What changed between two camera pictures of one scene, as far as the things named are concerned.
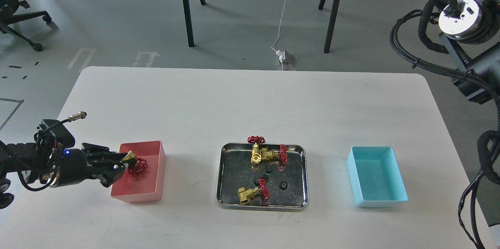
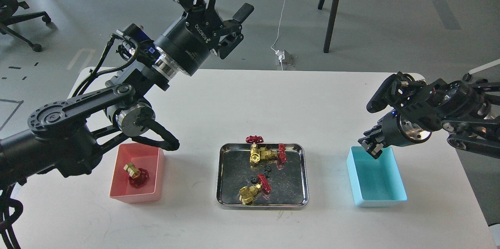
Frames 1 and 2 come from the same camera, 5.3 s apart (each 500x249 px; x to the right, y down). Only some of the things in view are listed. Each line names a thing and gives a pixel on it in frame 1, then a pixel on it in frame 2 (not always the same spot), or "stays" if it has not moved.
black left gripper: (91, 162) -> (188, 41)
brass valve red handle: (141, 163) -> (138, 177)
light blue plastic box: (375, 177) stays
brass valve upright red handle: (256, 156) stays
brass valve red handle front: (246, 195) stays
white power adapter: (281, 54) stays
